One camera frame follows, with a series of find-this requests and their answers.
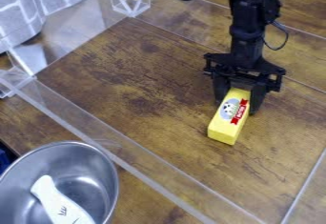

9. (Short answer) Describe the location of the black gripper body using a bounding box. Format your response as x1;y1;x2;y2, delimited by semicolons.
203;26;285;93

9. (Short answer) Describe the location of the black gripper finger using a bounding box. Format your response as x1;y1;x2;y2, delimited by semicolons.
249;86;265;114
212;75;231;104

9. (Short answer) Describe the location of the yellow butter block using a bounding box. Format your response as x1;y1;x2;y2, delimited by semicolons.
207;88;251;145

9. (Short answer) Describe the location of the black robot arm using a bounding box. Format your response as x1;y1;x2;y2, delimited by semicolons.
203;0;285;114

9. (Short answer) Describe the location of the silver metal bowl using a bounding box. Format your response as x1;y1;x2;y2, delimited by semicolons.
0;141;120;224

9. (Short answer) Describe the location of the grey brick pattern cloth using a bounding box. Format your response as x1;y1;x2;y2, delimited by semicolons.
0;0;81;53

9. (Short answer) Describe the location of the white toy fish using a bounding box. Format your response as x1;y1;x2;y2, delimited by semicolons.
30;175;94;224

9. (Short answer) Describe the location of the blue object at edge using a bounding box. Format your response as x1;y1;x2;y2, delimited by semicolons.
0;149;10;174

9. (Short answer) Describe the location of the clear acrylic barrier wall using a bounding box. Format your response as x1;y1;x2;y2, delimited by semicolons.
0;0;326;224

